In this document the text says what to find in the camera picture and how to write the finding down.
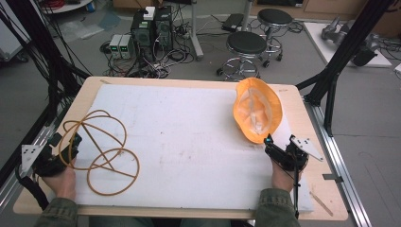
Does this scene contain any white floor platform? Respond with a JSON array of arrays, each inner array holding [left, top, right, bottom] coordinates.
[[303, 21, 393, 69]]

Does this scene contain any tan wire hat stand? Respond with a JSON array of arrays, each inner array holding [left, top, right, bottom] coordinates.
[[58, 109, 141, 197]]

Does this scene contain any flat black device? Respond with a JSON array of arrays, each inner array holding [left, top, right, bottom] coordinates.
[[220, 12, 245, 33]]

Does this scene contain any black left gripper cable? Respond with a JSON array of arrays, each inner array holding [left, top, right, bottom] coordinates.
[[14, 166, 51, 212]]

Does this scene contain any orange bucket hat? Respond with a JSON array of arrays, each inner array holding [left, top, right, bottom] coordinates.
[[232, 77, 284, 145]]

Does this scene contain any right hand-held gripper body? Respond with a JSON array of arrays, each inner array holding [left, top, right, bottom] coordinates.
[[273, 133, 325, 173]]

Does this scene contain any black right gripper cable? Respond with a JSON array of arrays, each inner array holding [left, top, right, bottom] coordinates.
[[292, 164, 301, 220]]

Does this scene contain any grey metal table leg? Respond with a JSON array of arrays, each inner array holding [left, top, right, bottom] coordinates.
[[188, 0, 205, 61]]

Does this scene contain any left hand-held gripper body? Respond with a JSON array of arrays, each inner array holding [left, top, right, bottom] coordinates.
[[19, 143, 70, 178]]

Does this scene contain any white box on tower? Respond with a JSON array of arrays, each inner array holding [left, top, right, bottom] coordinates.
[[143, 6, 157, 22]]

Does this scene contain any grey power supply unit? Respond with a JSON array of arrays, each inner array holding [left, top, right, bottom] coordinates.
[[119, 34, 136, 61], [108, 33, 124, 60]]

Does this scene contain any white foam mat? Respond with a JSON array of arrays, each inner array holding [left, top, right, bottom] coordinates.
[[71, 83, 316, 213]]

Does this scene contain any person's right hand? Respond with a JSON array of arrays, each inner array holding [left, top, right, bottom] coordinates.
[[271, 160, 303, 194]]

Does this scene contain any clear plastic sheet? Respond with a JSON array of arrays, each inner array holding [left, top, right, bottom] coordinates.
[[58, 19, 106, 44]]

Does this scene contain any person's left hand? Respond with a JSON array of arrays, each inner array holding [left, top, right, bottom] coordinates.
[[42, 158, 78, 201]]

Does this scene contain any black metal frame post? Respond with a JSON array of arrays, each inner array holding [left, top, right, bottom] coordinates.
[[295, 0, 396, 138], [0, 0, 93, 190]]

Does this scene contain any aluminium rail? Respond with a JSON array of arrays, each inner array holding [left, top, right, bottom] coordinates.
[[303, 96, 374, 227], [0, 103, 69, 212]]

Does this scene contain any black computer tower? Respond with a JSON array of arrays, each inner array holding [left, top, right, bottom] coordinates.
[[130, 9, 156, 61], [153, 5, 175, 54]]

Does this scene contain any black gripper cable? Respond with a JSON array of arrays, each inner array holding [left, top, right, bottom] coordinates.
[[292, 164, 301, 220], [14, 166, 51, 212]]

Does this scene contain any tangle of floor cables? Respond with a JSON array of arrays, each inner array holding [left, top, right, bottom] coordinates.
[[99, 18, 202, 79]]

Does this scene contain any thin wooden stick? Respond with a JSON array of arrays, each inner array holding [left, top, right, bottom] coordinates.
[[309, 190, 334, 218]]

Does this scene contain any black round stool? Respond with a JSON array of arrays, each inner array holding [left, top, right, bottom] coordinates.
[[256, 8, 295, 69], [216, 30, 270, 81]]

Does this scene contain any small grey metal bracket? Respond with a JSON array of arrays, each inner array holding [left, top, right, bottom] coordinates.
[[322, 173, 344, 183]]

